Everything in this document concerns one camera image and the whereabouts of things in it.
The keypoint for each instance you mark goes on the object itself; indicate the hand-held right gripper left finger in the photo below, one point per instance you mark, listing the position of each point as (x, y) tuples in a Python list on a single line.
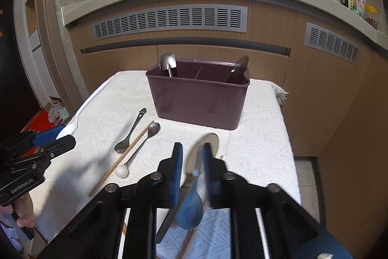
[(178, 175)]

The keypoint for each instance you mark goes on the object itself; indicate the purple plastic utensil holder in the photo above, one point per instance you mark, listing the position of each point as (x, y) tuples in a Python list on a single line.
[(197, 101)]

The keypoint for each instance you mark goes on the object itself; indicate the jar with yellow lid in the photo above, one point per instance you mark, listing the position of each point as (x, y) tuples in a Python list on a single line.
[(371, 16)]

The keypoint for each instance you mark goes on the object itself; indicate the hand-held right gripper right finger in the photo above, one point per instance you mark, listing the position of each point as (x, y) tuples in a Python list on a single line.
[(207, 175)]

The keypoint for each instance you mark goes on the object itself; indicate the red floor mat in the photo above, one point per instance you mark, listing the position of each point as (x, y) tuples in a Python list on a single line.
[(38, 122)]

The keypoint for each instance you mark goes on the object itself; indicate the oval metal spoon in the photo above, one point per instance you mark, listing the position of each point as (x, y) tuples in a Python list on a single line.
[(241, 65)]

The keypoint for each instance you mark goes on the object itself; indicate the person's left forearm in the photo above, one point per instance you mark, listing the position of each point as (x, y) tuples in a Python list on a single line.
[(7, 236)]

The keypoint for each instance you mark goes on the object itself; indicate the white textured table cloth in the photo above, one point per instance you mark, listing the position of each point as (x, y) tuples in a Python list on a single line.
[(257, 140)]

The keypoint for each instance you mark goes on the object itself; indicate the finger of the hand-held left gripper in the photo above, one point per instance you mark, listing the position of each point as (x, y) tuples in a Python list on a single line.
[(48, 134), (62, 145)]

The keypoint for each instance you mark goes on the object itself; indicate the wooden chopstick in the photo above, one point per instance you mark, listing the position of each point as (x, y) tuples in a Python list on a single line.
[(121, 162), (189, 243)]

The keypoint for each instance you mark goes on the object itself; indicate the black refrigerator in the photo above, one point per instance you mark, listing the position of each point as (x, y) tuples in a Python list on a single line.
[(10, 64)]

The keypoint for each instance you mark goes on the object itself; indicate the white plastic spatula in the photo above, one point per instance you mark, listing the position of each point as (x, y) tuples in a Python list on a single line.
[(79, 115)]

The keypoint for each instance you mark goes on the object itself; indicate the square-headed metal spoon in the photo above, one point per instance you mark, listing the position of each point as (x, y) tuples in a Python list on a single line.
[(167, 61)]

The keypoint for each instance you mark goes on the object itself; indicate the short grey cabinet vent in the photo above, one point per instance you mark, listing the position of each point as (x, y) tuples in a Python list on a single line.
[(332, 42)]

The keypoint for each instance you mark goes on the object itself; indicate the blue-grey rice scoop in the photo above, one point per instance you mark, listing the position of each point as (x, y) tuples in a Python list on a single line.
[(189, 213)]

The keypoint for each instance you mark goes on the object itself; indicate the wide grey cabinet vent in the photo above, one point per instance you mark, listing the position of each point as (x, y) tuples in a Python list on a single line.
[(169, 21)]

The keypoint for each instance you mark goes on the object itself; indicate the metal spoon with white knob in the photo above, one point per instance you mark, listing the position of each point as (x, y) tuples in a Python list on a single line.
[(122, 171)]

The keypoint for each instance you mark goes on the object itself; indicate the person's left hand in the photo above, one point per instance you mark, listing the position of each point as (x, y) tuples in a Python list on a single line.
[(25, 210)]

